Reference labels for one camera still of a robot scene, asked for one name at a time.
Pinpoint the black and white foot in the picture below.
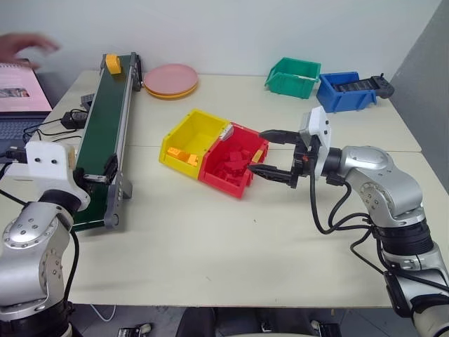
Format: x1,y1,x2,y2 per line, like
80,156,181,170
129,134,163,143
117,322,153,337
309,318,343,337

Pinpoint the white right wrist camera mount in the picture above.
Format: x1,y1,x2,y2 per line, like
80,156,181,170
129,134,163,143
298,106,333,182

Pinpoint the yellow plate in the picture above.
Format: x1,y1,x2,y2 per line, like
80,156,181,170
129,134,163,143
144,81,200,100

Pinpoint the red block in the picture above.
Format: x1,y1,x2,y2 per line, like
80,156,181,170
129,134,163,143
217,159,247,176
228,147,255,163

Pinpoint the red storage bin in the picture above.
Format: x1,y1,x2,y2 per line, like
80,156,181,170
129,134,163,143
198,122,270,200

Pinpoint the black handheld controller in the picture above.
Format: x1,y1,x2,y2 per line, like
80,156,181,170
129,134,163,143
332,74,396,100

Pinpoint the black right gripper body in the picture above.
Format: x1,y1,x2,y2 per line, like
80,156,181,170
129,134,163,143
289,135,319,190

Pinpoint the black power adapter cable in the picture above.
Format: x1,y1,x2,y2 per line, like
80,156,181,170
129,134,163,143
22,117,86,145

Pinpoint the laptop with pink screen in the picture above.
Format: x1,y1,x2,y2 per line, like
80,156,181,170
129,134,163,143
0,62,54,164

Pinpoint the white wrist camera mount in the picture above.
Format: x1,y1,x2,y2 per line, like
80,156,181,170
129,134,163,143
298,106,333,182
5,140,91,212

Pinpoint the pink plate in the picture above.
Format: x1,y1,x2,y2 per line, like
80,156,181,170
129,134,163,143
142,63,199,95

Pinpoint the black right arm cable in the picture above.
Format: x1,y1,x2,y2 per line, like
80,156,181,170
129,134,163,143
308,173,387,279

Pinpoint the person's bare hand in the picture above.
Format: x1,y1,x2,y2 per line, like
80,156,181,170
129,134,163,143
0,32,62,70

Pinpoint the white cable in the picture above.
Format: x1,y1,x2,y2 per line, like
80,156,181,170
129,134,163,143
90,303,117,323

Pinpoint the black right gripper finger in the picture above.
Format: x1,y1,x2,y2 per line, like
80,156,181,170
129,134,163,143
258,128,301,145
246,163,299,189

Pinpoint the black power adapter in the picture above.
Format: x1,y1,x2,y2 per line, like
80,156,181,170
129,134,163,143
61,110,89,130

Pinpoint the blue storage bin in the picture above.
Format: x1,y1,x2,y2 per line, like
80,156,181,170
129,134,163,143
316,72,378,114

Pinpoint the yellow block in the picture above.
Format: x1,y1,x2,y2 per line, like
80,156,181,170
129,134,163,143
106,54,122,77

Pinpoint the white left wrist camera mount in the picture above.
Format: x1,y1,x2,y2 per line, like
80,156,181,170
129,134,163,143
5,140,91,212

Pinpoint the green conveyor belt unit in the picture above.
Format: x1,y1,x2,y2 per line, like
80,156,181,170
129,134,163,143
72,51,145,233

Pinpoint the green storage bin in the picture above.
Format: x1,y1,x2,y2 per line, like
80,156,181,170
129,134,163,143
264,57,322,100

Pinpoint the yellow storage bin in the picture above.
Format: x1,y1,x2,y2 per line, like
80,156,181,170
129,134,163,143
158,108,232,181

